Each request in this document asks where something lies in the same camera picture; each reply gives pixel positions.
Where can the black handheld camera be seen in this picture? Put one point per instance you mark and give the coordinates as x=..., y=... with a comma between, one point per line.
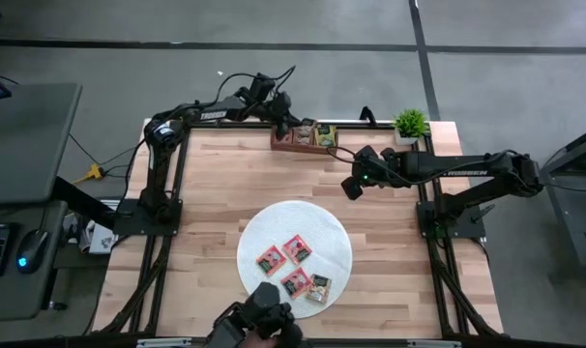
x=261, y=309

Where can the white round woven placemat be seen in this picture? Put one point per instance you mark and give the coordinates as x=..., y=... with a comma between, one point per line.
x=273, y=222

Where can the black metal table frame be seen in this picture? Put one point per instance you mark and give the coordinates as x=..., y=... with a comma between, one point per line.
x=385, y=127

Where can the brown wooden tea box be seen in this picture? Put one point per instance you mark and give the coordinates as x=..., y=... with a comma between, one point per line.
x=302, y=149

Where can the dark grey lower desk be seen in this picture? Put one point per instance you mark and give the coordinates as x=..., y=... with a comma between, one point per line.
x=27, y=299

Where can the grey desk top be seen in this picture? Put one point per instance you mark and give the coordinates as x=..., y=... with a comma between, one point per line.
x=27, y=145

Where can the white box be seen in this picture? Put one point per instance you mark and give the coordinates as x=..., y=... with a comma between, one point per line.
x=102, y=241

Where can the person's hand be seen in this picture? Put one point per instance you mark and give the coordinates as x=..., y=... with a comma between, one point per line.
x=259, y=342

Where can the yellow power plug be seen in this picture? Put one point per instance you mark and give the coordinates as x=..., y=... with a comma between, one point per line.
x=96, y=172

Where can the black computer mouse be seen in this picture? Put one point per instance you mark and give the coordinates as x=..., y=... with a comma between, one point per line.
x=32, y=249

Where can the green plant in white pot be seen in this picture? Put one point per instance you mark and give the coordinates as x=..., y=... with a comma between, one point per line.
x=411, y=123

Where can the grey metal cart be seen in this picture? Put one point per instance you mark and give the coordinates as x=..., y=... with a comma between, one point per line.
x=571, y=212

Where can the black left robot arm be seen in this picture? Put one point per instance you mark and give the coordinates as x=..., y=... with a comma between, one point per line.
x=160, y=169

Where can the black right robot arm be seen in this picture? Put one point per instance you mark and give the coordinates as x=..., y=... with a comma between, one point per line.
x=467, y=166

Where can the yellow lemon tea packet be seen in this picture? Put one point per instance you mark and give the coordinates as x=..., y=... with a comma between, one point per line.
x=326, y=136

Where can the black frame clamp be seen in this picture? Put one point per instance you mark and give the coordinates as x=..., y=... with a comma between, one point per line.
x=368, y=117

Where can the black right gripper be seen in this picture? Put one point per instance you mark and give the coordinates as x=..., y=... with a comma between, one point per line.
x=380, y=169

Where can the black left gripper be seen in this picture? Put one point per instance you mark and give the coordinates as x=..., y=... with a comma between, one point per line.
x=283, y=106

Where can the beige tea packet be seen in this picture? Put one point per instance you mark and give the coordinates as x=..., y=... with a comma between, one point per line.
x=318, y=289
x=303, y=136

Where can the white metal bracket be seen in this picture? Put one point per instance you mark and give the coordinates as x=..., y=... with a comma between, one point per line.
x=163, y=342
x=433, y=343

